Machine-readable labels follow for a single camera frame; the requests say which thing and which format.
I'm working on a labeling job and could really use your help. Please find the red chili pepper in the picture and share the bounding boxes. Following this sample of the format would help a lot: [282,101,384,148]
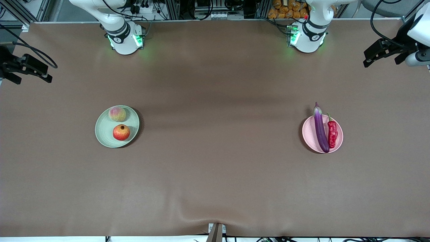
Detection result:
[327,113,338,149]

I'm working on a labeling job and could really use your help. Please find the yellow pink peach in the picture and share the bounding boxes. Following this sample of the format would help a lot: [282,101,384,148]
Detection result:
[109,106,127,122]

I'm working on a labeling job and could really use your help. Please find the purple eggplant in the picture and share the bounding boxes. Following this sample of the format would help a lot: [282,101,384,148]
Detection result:
[313,102,330,153]

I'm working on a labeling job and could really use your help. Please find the red pomegranate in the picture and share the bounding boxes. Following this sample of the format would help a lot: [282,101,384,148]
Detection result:
[113,124,131,141]

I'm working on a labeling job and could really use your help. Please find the pale green round plate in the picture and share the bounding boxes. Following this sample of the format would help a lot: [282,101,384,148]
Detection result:
[95,105,140,148]

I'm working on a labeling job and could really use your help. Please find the bag of orange snacks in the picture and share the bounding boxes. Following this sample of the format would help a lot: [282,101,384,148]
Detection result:
[268,0,309,19]

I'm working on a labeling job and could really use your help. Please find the pink round plate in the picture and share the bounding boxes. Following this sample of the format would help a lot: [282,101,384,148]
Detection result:
[302,114,344,154]

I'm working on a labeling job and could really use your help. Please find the white power strip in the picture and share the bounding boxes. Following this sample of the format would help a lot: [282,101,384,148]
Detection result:
[123,3,168,21]

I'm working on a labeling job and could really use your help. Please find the brown table mat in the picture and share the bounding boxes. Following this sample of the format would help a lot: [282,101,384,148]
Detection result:
[0,18,430,237]

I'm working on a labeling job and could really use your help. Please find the aluminium frame rail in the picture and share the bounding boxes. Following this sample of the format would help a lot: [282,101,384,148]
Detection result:
[0,0,51,30]
[401,0,425,24]

